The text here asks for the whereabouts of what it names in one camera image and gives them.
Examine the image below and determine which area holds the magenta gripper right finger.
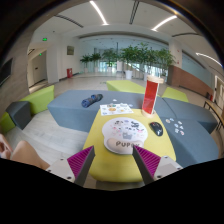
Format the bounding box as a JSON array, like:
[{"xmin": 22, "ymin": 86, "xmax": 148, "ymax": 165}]
[{"xmin": 133, "ymin": 145, "xmax": 161, "ymax": 185}]

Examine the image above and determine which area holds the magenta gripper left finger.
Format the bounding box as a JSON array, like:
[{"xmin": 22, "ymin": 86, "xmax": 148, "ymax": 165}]
[{"xmin": 67, "ymin": 146, "xmax": 95, "ymax": 187}]

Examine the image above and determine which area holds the black computer mouse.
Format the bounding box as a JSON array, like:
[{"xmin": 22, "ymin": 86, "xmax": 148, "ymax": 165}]
[{"xmin": 149, "ymin": 122, "xmax": 163, "ymax": 136}]

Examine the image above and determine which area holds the white cartoon mouse pad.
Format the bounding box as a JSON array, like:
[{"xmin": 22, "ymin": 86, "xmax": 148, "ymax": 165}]
[{"xmin": 102, "ymin": 117, "xmax": 148, "ymax": 155}]

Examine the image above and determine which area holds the yellow-green table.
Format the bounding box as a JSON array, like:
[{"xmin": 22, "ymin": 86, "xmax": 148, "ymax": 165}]
[{"xmin": 84, "ymin": 109, "xmax": 176, "ymax": 182}]

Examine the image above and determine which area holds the grey sofa section right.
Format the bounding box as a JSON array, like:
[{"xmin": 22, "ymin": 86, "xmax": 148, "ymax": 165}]
[{"xmin": 155, "ymin": 98, "xmax": 219, "ymax": 167}]

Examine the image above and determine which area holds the large grey sofa bench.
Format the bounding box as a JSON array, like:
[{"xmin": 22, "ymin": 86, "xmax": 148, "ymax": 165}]
[{"xmin": 47, "ymin": 89, "xmax": 179, "ymax": 134}]

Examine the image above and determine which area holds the person's bare knee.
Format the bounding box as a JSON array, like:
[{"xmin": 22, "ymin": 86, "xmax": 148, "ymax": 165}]
[{"xmin": 0, "ymin": 134, "xmax": 49, "ymax": 170}]

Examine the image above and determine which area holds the white sticker sheet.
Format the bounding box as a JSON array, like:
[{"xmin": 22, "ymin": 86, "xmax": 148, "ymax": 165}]
[{"xmin": 100, "ymin": 103, "xmax": 132, "ymax": 116}]

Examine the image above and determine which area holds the rolled dark blue cloth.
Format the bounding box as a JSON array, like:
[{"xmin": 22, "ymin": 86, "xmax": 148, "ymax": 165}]
[{"xmin": 81, "ymin": 94, "xmax": 103, "ymax": 108}]

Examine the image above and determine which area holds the green ottoman back right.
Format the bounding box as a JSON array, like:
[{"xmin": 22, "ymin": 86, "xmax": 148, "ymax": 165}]
[{"xmin": 162, "ymin": 87, "xmax": 188, "ymax": 102}]

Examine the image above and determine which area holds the green ottoman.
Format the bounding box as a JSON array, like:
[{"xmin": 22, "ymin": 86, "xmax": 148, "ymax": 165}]
[
  {"xmin": 162, "ymin": 87, "xmax": 188, "ymax": 102},
  {"xmin": 106, "ymin": 80, "xmax": 145, "ymax": 94}
]

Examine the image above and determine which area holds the green and grey bench left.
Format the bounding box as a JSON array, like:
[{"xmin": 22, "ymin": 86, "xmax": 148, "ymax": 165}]
[{"xmin": 0, "ymin": 86, "xmax": 54, "ymax": 133}]

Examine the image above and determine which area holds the green ottoman back centre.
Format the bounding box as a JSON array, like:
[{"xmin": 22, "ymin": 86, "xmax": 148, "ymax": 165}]
[{"xmin": 106, "ymin": 80, "xmax": 145, "ymax": 94}]

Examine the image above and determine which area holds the wooden bench right edge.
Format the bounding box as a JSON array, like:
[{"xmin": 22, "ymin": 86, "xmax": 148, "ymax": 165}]
[{"xmin": 203, "ymin": 100, "xmax": 224, "ymax": 131}]

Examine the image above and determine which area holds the red fire extinguisher box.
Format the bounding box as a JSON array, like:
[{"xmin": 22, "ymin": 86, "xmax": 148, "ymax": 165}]
[{"xmin": 67, "ymin": 68, "xmax": 73, "ymax": 78}]

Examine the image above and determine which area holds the potted plant white pot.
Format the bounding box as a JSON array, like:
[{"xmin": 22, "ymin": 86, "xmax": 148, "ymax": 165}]
[{"xmin": 120, "ymin": 45, "xmax": 138, "ymax": 80}]

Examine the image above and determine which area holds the wall-mounted dark screen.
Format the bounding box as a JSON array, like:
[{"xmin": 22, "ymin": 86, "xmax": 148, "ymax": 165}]
[{"xmin": 0, "ymin": 59, "xmax": 13, "ymax": 86}]

